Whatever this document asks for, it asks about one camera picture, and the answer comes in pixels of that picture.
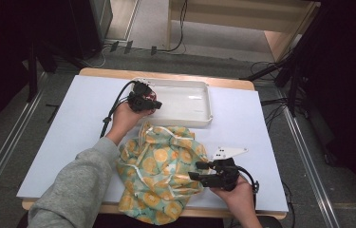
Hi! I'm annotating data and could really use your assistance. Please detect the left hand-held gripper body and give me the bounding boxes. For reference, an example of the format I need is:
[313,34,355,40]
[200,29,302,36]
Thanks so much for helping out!
[127,79,155,113]

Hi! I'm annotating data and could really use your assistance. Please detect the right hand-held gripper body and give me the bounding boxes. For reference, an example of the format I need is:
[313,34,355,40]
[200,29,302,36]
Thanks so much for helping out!
[208,145,250,192]

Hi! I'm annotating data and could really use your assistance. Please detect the white plastic tray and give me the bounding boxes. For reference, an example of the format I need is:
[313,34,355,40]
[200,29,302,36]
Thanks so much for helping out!
[130,76,214,128]

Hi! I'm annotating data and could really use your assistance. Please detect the orange slice print cloth bag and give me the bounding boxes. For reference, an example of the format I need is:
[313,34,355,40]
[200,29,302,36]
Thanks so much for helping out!
[116,121,210,226]

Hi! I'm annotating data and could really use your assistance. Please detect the person's left hand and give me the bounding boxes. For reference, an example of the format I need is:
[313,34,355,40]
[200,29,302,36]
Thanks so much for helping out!
[104,101,155,146]

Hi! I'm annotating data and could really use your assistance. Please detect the person's right hand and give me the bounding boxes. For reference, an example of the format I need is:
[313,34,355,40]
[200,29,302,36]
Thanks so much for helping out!
[209,175,258,213]

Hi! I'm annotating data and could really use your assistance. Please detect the person's dark pants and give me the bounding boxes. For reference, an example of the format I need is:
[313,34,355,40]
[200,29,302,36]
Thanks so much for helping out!
[92,213,284,228]

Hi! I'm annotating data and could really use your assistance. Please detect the white board sheet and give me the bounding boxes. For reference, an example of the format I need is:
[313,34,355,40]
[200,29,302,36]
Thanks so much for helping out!
[16,74,290,213]

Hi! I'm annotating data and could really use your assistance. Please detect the thin black rod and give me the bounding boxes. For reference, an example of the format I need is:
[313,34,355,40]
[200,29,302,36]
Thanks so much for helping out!
[45,103,61,124]

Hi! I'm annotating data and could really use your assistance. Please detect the black cabinet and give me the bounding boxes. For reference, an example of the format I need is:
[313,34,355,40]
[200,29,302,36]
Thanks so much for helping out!
[69,0,114,60]

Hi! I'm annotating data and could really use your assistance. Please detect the black metal stand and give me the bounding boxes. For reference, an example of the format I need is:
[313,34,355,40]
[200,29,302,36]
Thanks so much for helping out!
[25,36,86,103]
[241,6,324,118]

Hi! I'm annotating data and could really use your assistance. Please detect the light wooden furniture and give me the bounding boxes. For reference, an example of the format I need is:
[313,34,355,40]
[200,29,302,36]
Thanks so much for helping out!
[165,0,321,63]

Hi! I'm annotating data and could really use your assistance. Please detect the left hand-held gripper black cable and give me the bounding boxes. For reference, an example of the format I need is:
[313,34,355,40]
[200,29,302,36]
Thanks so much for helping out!
[99,80,138,140]

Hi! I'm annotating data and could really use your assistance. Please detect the hand-held gripper black cable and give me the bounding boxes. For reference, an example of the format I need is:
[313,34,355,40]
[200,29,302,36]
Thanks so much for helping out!
[99,80,138,140]
[236,165,261,211]

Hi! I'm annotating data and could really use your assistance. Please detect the right hand-held gripper black cable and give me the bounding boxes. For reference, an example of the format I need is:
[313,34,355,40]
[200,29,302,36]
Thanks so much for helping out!
[236,165,261,211]

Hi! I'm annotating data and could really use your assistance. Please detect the white floor cable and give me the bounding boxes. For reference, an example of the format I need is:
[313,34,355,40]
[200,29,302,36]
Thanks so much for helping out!
[80,47,107,69]

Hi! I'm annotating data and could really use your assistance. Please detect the black hanging cable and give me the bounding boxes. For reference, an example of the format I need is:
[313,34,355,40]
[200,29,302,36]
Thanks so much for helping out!
[165,0,189,54]

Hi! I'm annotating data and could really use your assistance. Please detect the metal floor rail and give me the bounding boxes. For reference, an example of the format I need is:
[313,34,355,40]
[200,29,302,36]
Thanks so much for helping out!
[274,89,341,228]
[0,71,49,218]

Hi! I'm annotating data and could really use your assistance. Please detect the black floor cables bundle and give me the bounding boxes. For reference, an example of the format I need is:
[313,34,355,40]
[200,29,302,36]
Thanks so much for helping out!
[250,61,295,129]

